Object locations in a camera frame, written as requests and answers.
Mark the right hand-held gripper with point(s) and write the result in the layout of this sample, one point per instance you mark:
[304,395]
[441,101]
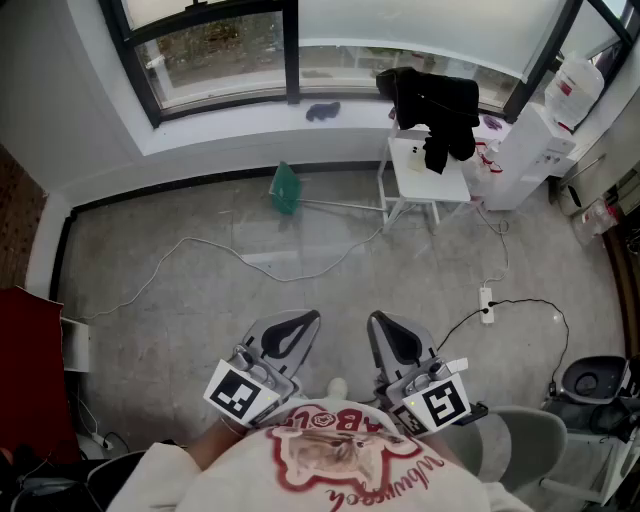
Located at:
[440,400]

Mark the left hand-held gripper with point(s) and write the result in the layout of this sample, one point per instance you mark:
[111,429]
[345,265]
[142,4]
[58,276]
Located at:
[240,392]

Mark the person's left forearm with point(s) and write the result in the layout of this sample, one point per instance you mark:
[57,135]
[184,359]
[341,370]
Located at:
[215,446]

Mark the person's white shoe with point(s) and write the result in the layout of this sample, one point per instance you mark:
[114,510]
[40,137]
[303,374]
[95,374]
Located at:
[337,389]

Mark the white power strip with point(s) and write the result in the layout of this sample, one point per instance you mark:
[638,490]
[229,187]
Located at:
[486,305]

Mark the person's white printed shirt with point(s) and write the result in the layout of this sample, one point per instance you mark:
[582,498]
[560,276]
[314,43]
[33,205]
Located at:
[350,482]

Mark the grey office chair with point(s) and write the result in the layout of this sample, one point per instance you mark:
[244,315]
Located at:
[530,445]

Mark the white chair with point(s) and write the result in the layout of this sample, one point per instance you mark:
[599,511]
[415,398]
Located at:
[430,187]

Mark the white plastic bottle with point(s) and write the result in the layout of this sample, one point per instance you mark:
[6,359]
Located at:
[481,175]

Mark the cream smartphone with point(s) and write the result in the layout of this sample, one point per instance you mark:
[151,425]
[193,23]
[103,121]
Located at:
[416,157]

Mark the white shelf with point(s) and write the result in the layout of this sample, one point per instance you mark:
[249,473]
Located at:
[76,345]

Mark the white window sill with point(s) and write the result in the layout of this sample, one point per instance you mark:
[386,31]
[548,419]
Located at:
[260,132]

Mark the white water dispenser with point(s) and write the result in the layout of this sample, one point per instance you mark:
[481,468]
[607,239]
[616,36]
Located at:
[520,160]

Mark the blue cloth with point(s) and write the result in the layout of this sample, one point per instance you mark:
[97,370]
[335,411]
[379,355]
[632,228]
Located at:
[324,111]

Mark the dark red cloth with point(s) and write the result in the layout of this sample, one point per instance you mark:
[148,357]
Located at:
[491,122]

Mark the black jacket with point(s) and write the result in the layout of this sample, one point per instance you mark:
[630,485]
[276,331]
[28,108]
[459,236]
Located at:
[430,100]

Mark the clear water jug red label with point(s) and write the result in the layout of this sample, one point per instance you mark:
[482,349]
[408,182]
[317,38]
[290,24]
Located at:
[572,92]

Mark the black window frame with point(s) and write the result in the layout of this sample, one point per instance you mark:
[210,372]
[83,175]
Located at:
[292,55]

